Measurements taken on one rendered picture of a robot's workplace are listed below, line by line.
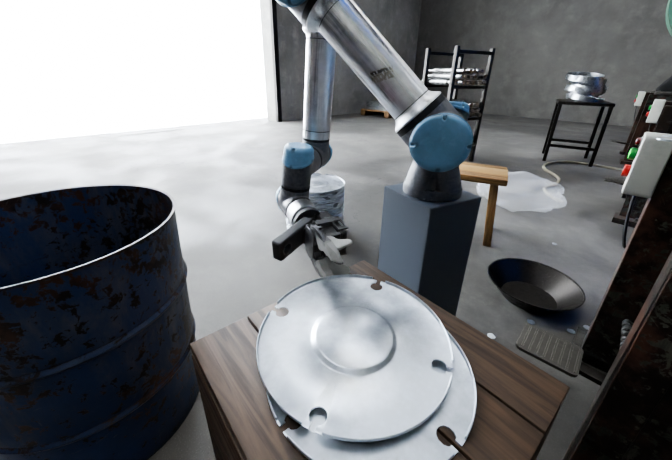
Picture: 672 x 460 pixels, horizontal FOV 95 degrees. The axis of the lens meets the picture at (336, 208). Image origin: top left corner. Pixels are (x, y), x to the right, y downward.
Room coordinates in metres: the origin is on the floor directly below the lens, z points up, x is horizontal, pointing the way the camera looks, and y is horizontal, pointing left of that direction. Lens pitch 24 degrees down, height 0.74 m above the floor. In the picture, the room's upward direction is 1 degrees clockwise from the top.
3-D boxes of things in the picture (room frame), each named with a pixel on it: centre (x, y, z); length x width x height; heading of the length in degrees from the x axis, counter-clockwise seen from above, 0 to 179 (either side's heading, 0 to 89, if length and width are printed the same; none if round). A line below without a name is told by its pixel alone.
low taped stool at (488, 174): (1.44, -0.63, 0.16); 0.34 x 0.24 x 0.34; 64
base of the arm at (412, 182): (0.78, -0.26, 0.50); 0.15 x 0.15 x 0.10
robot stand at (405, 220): (0.78, -0.26, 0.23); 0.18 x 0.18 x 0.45; 29
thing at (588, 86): (3.02, -2.26, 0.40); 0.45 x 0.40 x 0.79; 149
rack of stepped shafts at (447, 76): (2.92, -1.01, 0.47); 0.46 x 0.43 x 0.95; 27
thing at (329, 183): (1.43, 0.10, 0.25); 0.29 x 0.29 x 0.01
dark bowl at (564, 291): (0.91, -0.71, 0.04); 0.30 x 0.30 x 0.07
